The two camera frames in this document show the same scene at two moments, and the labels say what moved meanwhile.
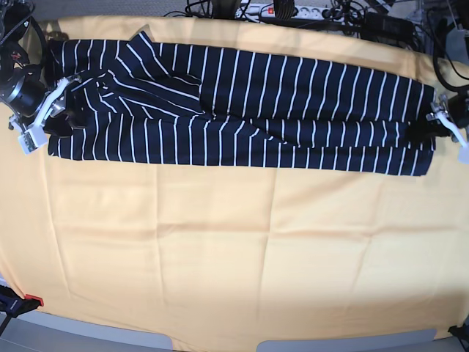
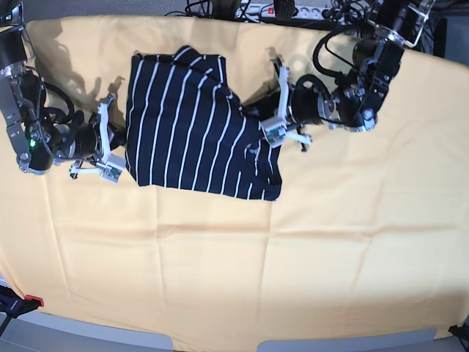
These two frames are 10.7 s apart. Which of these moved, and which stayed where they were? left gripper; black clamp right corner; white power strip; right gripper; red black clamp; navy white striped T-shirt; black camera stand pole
Moved: navy white striped T-shirt; left gripper; right gripper
Stayed: black clamp right corner; red black clamp; black camera stand pole; white power strip
